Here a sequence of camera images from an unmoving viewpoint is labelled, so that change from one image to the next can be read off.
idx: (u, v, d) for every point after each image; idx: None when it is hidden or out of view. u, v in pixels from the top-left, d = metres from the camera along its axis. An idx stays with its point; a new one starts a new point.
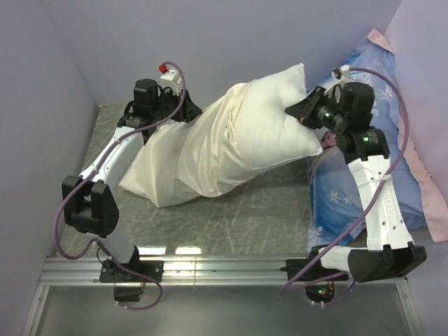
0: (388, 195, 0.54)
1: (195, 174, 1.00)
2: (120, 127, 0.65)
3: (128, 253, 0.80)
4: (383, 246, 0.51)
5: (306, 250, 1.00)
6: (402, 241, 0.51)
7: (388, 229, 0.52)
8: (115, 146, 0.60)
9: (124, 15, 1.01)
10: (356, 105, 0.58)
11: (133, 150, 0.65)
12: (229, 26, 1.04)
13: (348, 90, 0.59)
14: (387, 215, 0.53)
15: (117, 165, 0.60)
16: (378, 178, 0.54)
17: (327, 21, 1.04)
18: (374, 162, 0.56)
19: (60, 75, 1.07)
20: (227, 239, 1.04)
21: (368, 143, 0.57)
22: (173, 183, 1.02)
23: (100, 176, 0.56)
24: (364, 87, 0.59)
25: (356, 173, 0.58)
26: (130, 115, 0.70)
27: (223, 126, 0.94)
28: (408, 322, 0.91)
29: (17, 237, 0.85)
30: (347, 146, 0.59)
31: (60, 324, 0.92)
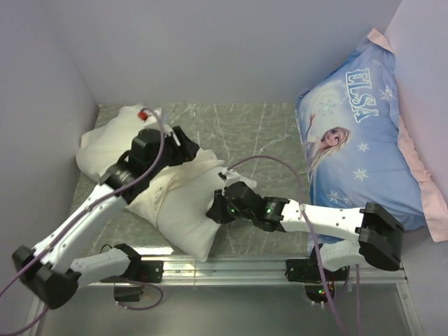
0: (311, 210, 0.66)
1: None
2: (100, 185, 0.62)
3: (122, 268, 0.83)
4: (356, 230, 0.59)
5: (306, 250, 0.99)
6: (357, 217, 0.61)
7: (341, 222, 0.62)
8: (83, 215, 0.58)
9: (124, 15, 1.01)
10: (248, 203, 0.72)
11: (108, 216, 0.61)
12: (229, 26, 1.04)
13: (233, 199, 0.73)
14: (330, 218, 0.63)
15: (78, 241, 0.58)
16: (302, 215, 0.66)
17: (327, 20, 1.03)
18: (288, 212, 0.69)
19: (61, 76, 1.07)
20: (227, 239, 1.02)
21: (273, 208, 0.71)
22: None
23: (50, 257, 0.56)
24: (235, 187, 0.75)
25: (291, 226, 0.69)
26: (120, 166, 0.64)
27: (161, 180, 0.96)
28: (409, 323, 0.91)
29: (17, 239, 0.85)
30: (271, 226, 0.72)
31: (59, 324, 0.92)
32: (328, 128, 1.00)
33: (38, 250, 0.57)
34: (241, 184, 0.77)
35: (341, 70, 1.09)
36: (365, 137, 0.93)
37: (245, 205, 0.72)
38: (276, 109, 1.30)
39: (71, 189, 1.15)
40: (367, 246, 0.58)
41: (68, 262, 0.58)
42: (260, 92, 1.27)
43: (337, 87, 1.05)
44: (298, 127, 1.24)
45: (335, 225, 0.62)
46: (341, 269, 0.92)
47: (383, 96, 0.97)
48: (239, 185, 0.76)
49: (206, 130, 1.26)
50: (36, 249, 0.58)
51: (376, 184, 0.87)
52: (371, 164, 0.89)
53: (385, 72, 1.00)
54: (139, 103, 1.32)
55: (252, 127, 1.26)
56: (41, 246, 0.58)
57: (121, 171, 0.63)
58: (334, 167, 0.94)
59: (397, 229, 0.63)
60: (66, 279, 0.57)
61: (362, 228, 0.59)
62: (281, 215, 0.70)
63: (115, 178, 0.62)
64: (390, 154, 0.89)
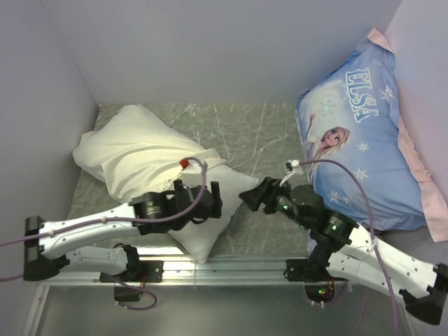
0: (386, 250, 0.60)
1: (135, 178, 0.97)
2: (129, 204, 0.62)
3: (116, 269, 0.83)
4: (427, 289, 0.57)
5: (306, 250, 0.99)
6: (429, 274, 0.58)
7: (415, 274, 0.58)
8: (96, 223, 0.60)
9: (124, 17, 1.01)
10: (316, 211, 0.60)
11: (113, 234, 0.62)
12: (229, 27, 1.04)
13: (301, 204, 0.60)
14: (402, 266, 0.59)
15: (75, 241, 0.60)
16: (372, 248, 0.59)
17: (327, 21, 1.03)
18: (355, 237, 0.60)
19: (61, 77, 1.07)
20: (227, 239, 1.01)
21: (336, 229, 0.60)
22: (117, 169, 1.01)
23: (46, 241, 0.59)
24: (302, 191, 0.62)
25: (351, 251, 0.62)
26: (156, 198, 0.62)
27: (169, 173, 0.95)
28: (408, 323, 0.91)
29: (16, 238, 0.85)
30: (330, 242, 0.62)
31: (59, 324, 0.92)
32: (327, 128, 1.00)
33: (44, 227, 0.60)
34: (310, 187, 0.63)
35: (341, 69, 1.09)
36: (365, 137, 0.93)
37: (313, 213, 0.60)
38: (276, 109, 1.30)
39: (71, 188, 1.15)
40: (432, 306, 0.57)
41: (57, 253, 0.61)
42: (260, 92, 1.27)
43: (337, 87, 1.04)
44: (298, 126, 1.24)
45: (406, 274, 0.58)
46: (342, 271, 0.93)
47: (383, 96, 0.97)
48: (311, 190, 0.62)
49: (206, 130, 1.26)
50: (44, 225, 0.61)
51: (376, 185, 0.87)
52: (371, 164, 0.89)
53: (385, 72, 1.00)
54: (138, 103, 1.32)
55: (252, 127, 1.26)
56: (49, 224, 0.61)
57: (154, 204, 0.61)
58: (334, 167, 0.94)
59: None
60: (45, 267, 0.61)
61: (434, 288, 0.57)
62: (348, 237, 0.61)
63: (144, 207, 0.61)
64: (390, 154, 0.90)
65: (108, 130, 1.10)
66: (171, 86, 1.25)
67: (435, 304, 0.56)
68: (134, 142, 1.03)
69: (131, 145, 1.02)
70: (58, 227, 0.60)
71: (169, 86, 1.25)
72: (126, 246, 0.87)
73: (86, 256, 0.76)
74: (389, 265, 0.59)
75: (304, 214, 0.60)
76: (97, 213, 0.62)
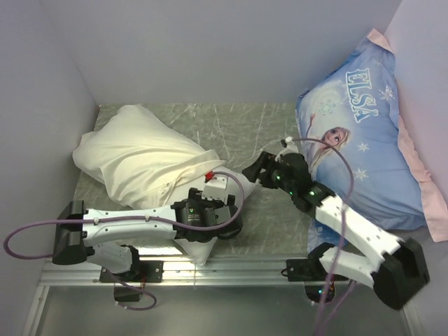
0: (351, 216, 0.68)
1: (135, 180, 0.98)
2: (170, 208, 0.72)
3: (126, 264, 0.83)
4: (381, 255, 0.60)
5: (306, 250, 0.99)
6: (391, 243, 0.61)
7: (374, 241, 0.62)
8: (138, 219, 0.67)
9: (124, 17, 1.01)
10: (298, 175, 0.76)
11: (147, 234, 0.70)
12: (229, 27, 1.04)
13: (286, 165, 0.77)
14: (364, 232, 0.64)
15: (115, 234, 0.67)
16: (339, 212, 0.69)
17: (327, 20, 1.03)
18: (329, 201, 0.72)
19: (61, 77, 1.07)
20: (227, 239, 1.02)
21: (315, 194, 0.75)
22: (117, 171, 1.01)
23: (89, 228, 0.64)
24: (297, 160, 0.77)
25: (324, 216, 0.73)
26: (194, 204, 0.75)
27: (168, 177, 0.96)
28: (408, 323, 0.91)
29: (16, 239, 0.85)
30: (305, 207, 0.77)
31: (59, 325, 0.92)
32: (328, 128, 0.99)
33: (88, 213, 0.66)
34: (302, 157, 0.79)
35: (341, 70, 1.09)
36: (365, 137, 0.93)
37: (293, 176, 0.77)
38: (276, 109, 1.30)
39: (71, 189, 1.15)
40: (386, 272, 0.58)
41: (94, 241, 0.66)
42: (260, 92, 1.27)
43: (337, 87, 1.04)
44: (298, 127, 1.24)
45: (366, 240, 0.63)
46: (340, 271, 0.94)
47: (383, 96, 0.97)
48: (302, 158, 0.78)
49: (206, 130, 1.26)
50: (88, 211, 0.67)
51: (376, 185, 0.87)
52: (371, 164, 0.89)
53: (385, 72, 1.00)
54: (138, 103, 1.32)
55: (252, 127, 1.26)
56: (92, 211, 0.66)
57: (193, 212, 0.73)
58: (334, 167, 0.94)
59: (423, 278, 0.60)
60: (78, 256, 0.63)
61: (390, 255, 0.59)
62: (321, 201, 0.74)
63: (184, 213, 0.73)
64: (390, 154, 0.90)
65: (105, 132, 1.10)
66: (171, 86, 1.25)
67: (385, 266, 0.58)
68: (131, 144, 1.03)
69: (129, 148, 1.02)
70: (103, 216, 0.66)
71: (169, 86, 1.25)
72: (131, 247, 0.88)
73: (107, 250, 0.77)
74: (351, 229, 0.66)
75: (288, 175, 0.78)
76: (141, 211, 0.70)
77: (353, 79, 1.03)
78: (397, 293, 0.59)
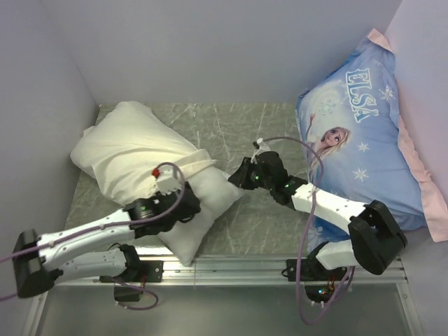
0: (322, 194, 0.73)
1: (124, 178, 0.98)
2: (122, 210, 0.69)
3: (116, 269, 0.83)
4: (349, 218, 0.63)
5: (306, 251, 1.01)
6: (358, 208, 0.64)
7: (342, 209, 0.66)
8: (96, 230, 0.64)
9: (124, 16, 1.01)
10: (273, 170, 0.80)
11: (109, 241, 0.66)
12: (229, 27, 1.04)
13: (262, 163, 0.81)
14: (333, 204, 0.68)
15: (75, 250, 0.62)
16: (311, 194, 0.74)
17: (327, 20, 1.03)
18: (302, 189, 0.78)
19: (60, 77, 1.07)
20: (227, 239, 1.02)
21: (289, 187, 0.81)
22: (109, 169, 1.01)
23: (47, 252, 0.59)
24: (271, 158, 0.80)
25: (300, 202, 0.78)
26: (146, 201, 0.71)
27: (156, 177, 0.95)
28: (409, 323, 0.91)
29: (16, 239, 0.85)
30: (285, 200, 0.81)
31: (60, 324, 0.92)
32: (328, 128, 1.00)
33: (42, 239, 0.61)
34: (275, 153, 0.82)
35: (341, 70, 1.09)
36: (365, 137, 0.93)
37: (269, 173, 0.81)
38: (276, 109, 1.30)
39: (71, 188, 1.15)
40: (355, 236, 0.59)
41: (57, 264, 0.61)
42: (260, 92, 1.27)
43: (337, 87, 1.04)
44: (298, 127, 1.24)
45: (336, 210, 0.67)
46: (339, 269, 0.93)
47: (383, 96, 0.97)
48: (274, 153, 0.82)
49: (206, 130, 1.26)
50: (41, 238, 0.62)
51: (376, 184, 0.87)
52: (371, 164, 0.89)
53: (385, 72, 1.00)
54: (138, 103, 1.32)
55: (252, 127, 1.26)
56: (46, 236, 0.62)
57: (145, 208, 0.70)
58: (334, 167, 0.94)
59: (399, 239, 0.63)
60: (43, 283, 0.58)
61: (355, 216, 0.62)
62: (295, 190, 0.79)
63: (137, 212, 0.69)
64: (390, 154, 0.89)
65: (103, 131, 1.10)
66: (171, 86, 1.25)
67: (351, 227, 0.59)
68: (125, 145, 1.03)
69: (122, 148, 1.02)
70: (57, 238, 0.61)
71: (169, 86, 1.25)
72: (123, 246, 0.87)
73: (80, 264, 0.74)
74: (323, 204, 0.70)
75: (266, 172, 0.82)
76: (94, 222, 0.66)
77: (353, 80, 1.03)
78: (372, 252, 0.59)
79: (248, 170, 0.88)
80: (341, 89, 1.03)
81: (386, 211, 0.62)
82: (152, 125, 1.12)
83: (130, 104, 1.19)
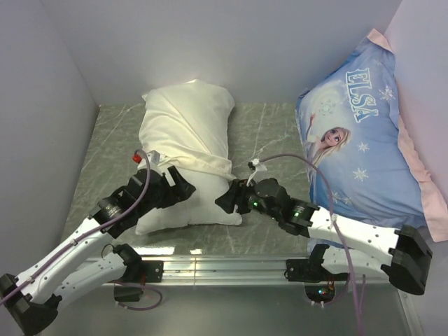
0: (343, 222, 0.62)
1: (155, 133, 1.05)
2: (89, 218, 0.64)
3: (115, 274, 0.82)
4: (389, 253, 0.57)
5: (306, 250, 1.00)
6: (391, 236, 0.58)
7: (376, 241, 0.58)
8: (68, 249, 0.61)
9: (123, 17, 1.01)
10: (280, 201, 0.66)
11: (92, 250, 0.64)
12: (228, 27, 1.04)
13: (264, 197, 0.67)
14: (362, 235, 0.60)
15: (58, 275, 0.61)
16: (330, 224, 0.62)
17: (327, 21, 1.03)
18: (316, 217, 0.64)
19: (60, 77, 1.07)
20: (227, 239, 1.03)
21: (299, 214, 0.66)
22: (152, 121, 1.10)
23: (29, 289, 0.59)
24: (276, 186, 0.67)
25: (317, 233, 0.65)
26: (110, 200, 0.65)
27: (171, 148, 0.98)
28: (408, 323, 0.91)
29: (17, 239, 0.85)
30: (296, 230, 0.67)
31: (60, 324, 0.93)
32: (327, 128, 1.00)
33: (19, 279, 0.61)
34: (274, 180, 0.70)
35: (341, 69, 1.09)
36: (365, 137, 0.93)
37: (275, 204, 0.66)
38: (276, 109, 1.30)
39: (71, 188, 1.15)
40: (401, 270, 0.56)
41: (47, 294, 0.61)
42: (260, 92, 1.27)
43: (337, 87, 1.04)
44: (298, 127, 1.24)
45: (367, 242, 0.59)
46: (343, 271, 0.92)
47: (383, 96, 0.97)
48: (274, 182, 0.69)
49: None
50: (19, 278, 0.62)
51: (376, 185, 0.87)
52: (371, 164, 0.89)
53: (385, 72, 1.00)
54: (138, 103, 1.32)
55: (252, 127, 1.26)
56: (23, 275, 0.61)
57: (112, 206, 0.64)
58: (334, 167, 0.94)
59: (426, 255, 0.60)
60: (42, 313, 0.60)
61: (396, 250, 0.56)
62: (309, 220, 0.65)
63: (105, 213, 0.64)
64: (390, 154, 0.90)
65: (173, 92, 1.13)
66: None
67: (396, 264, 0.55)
68: (179, 112, 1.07)
69: (174, 115, 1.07)
70: (35, 271, 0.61)
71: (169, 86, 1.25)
72: (116, 247, 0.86)
73: (78, 282, 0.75)
74: (350, 237, 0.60)
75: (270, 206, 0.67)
76: (66, 239, 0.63)
77: (353, 79, 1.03)
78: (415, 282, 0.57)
79: (243, 193, 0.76)
80: (346, 85, 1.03)
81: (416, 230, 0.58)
82: (206, 107, 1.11)
83: (197, 82, 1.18)
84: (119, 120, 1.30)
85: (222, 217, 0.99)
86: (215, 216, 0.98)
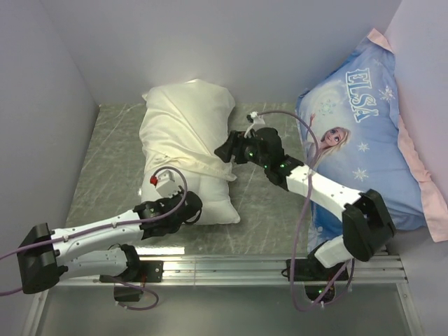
0: (317, 179, 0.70)
1: (154, 134, 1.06)
2: (131, 210, 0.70)
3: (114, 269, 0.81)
4: (344, 206, 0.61)
5: (306, 251, 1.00)
6: (354, 195, 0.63)
7: (337, 195, 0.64)
8: (108, 227, 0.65)
9: (123, 16, 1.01)
10: (270, 149, 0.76)
11: (118, 240, 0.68)
12: (228, 27, 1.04)
13: (260, 140, 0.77)
14: (328, 190, 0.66)
15: (87, 246, 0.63)
16: (305, 177, 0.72)
17: (327, 21, 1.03)
18: (297, 172, 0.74)
19: (60, 76, 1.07)
20: (227, 239, 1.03)
21: (284, 166, 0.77)
22: (152, 122, 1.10)
23: (60, 246, 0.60)
24: (274, 136, 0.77)
25: (295, 185, 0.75)
26: (154, 204, 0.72)
27: (169, 150, 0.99)
28: (409, 323, 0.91)
29: (17, 238, 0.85)
30: (278, 180, 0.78)
31: (59, 324, 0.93)
32: (327, 128, 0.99)
33: (55, 234, 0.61)
34: (274, 130, 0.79)
35: (341, 69, 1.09)
36: (365, 137, 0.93)
37: (267, 151, 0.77)
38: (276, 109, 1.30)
39: (71, 189, 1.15)
40: (350, 224, 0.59)
41: (66, 260, 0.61)
42: (260, 92, 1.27)
43: (337, 88, 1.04)
44: (298, 127, 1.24)
45: (330, 196, 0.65)
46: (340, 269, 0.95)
47: (383, 96, 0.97)
48: (274, 131, 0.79)
49: None
50: (54, 232, 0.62)
51: (376, 185, 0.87)
52: (371, 164, 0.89)
53: (385, 72, 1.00)
54: (138, 103, 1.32)
55: None
56: (59, 231, 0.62)
57: (154, 211, 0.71)
58: (334, 167, 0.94)
59: (386, 227, 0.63)
60: (49, 278, 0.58)
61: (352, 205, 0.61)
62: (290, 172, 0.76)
63: (145, 213, 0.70)
64: (390, 154, 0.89)
65: (173, 92, 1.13)
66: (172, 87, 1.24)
67: (346, 216, 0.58)
68: (179, 113, 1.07)
69: (174, 115, 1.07)
70: (71, 233, 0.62)
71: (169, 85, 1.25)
72: (124, 246, 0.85)
73: (84, 261, 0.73)
74: (316, 189, 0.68)
75: (264, 150, 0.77)
76: (105, 219, 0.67)
77: (353, 80, 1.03)
78: (362, 242, 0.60)
79: (241, 144, 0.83)
80: (346, 85, 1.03)
81: (382, 201, 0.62)
82: (208, 106, 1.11)
83: (196, 82, 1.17)
84: (119, 121, 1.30)
85: (222, 216, 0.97)
86: (216, 216, 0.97)
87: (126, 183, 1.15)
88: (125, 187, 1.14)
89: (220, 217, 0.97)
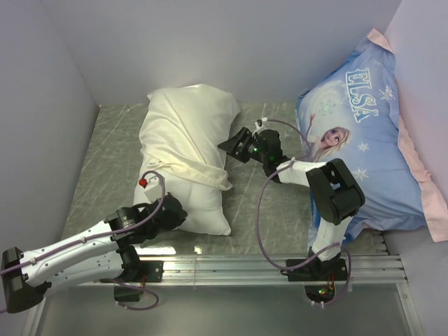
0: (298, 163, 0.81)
1: (154, 135, 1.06)
2: (104, 221, 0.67)
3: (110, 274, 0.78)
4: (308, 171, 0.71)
5: (306, 250, 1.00)
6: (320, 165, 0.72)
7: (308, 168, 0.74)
8: (75, 245, 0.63)
9: (122, 15, 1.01)
10: (270, 148, 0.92)
11: (95, 253, 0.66)
12: (228, 27, 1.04)
13: (263, 140, 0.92)
14: (302, 166, 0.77)
15: (58, 266, 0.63)
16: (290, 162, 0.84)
17: (327, 20, 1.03)
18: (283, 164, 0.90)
19: (60, 76, 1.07)
20: (227, 239, 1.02)
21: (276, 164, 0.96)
22: (152, 122, 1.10)
23: (29, 269, 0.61)
24: (274, 137, 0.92)
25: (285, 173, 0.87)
26: (130, 211, 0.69)
27: (165, 153, 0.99)
28: (409, 323, 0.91)
29: (17, 238, 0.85)
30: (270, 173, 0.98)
31: (59, 325, 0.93)
32: (327, 129, 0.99)
33: (24, 257, 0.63)
34: (275, 131, 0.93)
35: (341, 69, 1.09)
36: (365, 137, 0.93)
37: (267, 150, 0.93)
38: (276, 109, 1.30)
39: (71, 189, 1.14)
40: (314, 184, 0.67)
41: (41, 279, 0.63)
42: (260, 92, 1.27)
43: (337, 88, 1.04)
44: (298, 127, 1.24)
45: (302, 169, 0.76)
46: (339, 269, 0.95)
47: (383, 96, 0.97)
48: (276, 133, 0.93)
49: None
50: (24, 255, 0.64)
51: (376, 185, 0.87)
52: (371, 164, 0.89)
53: (385, 73, 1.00)
54: (139, 103, 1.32)
55: (252, 127, 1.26)
56: (29, 254, 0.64)
57: (129, 218, 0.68)
58: None
59: (353, 190, 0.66)
60: (29, 295, 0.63)
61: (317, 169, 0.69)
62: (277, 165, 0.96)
63: (119, 222, 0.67)
64: (390, 154, 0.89)
65: (173, 93, 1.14)
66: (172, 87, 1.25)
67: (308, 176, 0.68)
68: (179, 117, 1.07)
69: (173, 119, 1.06)
70: (40, 255, 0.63)
71: (169, 85, 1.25)
72: None
73: (71, 273, 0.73)
74: (295, 168, 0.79)
75: (264, 148, 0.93)
76: (77, 235, 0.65)
77: (353, 80, 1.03)
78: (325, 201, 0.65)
79: (246, 141, 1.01)
80: (346, 85, 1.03)
81: (344, 166, 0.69)
82: (209, 113, 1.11)
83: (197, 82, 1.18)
84: (119, 121, 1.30)
85: (210, 228, 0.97)
86: (204, 227, 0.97)
87: (126, 183, 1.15)
88: (125, 187, 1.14)
89: (208, 227, 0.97)
